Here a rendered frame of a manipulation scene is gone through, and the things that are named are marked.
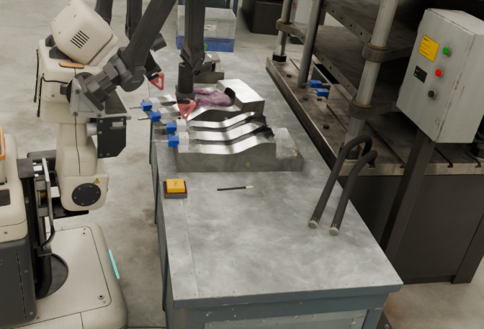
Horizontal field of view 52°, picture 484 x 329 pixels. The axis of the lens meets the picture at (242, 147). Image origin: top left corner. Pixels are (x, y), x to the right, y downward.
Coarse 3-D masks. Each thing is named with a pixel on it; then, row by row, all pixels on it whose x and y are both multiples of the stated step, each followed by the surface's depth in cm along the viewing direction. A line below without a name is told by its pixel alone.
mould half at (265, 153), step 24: (192, 120) 208; (240, 120) 208; (192, 144) 191; (240, 144) 194; (264, 144) 190; (288, 144) 207; (192, 168) 189; (216, 168) 192; (240, 168) 194; (264, 168) 196; (288, 168) 199
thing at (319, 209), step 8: (336, 160) 192; (344, 160) 193; (336, 168) 187; (336, 176) 185; (328, 184) 181; (328, 192) 179; (320, 200) 176; (320, 208) 173; (312, 216) 171; (320, 216) 171; (312, 224) 168
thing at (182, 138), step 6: (180, 132) 192; (186, 132) 192; (168, 138) 190; (174, 138) 190; (180, 138) 188; (186, 138) 189; (168, 144) 190; (174, 144) 189; (180, 144) 190; (186, 144) 190
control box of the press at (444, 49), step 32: (448, 32) 169; (480, 32) 159; (416, 64) 187; (448, 64) 169; (480, 64) 163; (416, 96) 187; (448, 96) 169; (480, 96) 170; (448, 128) 175; (416, 160) 195; (416, 192) 204; (384, 320) 242
